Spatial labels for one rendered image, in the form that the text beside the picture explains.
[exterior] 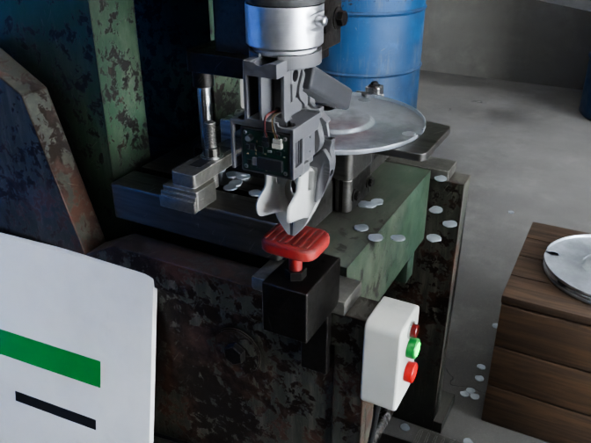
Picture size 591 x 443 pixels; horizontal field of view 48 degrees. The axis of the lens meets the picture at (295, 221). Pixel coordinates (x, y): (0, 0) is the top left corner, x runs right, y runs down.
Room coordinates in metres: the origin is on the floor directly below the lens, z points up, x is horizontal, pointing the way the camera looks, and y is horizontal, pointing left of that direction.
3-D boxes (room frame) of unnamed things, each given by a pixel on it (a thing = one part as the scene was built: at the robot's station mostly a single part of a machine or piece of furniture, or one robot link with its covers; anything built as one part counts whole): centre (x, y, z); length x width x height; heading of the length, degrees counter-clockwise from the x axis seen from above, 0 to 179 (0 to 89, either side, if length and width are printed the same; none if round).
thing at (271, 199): (0.65, 0.03, 0.81); 0.06 x 0.03 x 0.09; 153
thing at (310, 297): (0.68, -0.01, 0.62); 0.10 x 0.06 x 0.20; 153
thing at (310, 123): (0.64, 0.01, 0.92); 0.09 x 0.08 x 0.12; 153
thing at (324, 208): (1.06, 0.05, 0.68); 0.45 x 0.30 x 0.06; 153
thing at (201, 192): (0.91, 0.13, 0.76); 0.17 x 0.06 x 0.10; 153
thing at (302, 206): (0.63, 0.00, 0.81); 0.06 x 0.03 x 0.09; 153
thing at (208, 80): (1.06, 0.06, 0.86); 0.20 x 0.16 x 0.05; 153
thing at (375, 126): (1.00, -0.06, 0.78); 0.29 x 0.29 x 0.01
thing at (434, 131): (0.98, -0.10, 0.72); 0.25 x 0.14 x 0.14; 63
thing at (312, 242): (0.66, 0.00, 0.72); 0.07 x 0.06 x 0.08; 63
